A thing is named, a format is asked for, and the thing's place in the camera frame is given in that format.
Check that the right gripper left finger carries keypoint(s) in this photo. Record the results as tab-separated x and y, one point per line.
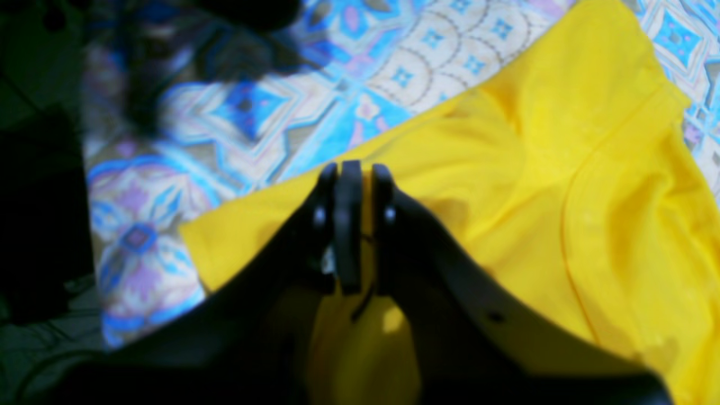
247	342

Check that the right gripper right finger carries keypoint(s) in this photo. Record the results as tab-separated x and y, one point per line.
474	342

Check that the patterned tile tablecloth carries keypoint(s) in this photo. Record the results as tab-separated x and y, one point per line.
201	138

